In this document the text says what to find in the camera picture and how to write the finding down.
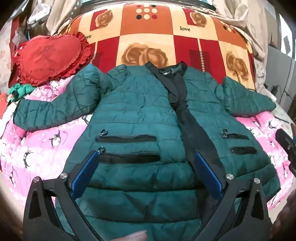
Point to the green quilted jacket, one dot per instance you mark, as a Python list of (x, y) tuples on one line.
[(138, 111)]

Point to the pink penguin print blanket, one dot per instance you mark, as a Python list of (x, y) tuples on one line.
[(34, 139)]

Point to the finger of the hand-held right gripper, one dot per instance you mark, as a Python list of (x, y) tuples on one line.
[(286, 148)]

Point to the white cabinet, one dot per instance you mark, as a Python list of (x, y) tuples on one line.
[(277, 71)]

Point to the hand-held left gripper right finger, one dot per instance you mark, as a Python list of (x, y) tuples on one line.
[(208, 173)]

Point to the person's left hand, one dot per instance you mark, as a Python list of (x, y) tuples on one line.
[(135, 236)]

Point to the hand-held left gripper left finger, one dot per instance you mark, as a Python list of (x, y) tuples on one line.
[(85, 172)]

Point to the red heart-shaped ruffled pillow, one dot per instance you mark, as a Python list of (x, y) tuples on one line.
[(47, 58)]

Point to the person's right forearm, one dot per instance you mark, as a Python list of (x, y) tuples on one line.
[(285, 217)]

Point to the green ruffled cloth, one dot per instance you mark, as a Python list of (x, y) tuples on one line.
[(21, 89)]

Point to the beige curtain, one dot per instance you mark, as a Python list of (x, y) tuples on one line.
[(54, 16)]

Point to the beige floral cloth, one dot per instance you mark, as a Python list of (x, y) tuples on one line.
[(245, 23)]

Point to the orange floral checked blanket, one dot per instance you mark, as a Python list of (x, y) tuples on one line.
[(143, 37)]

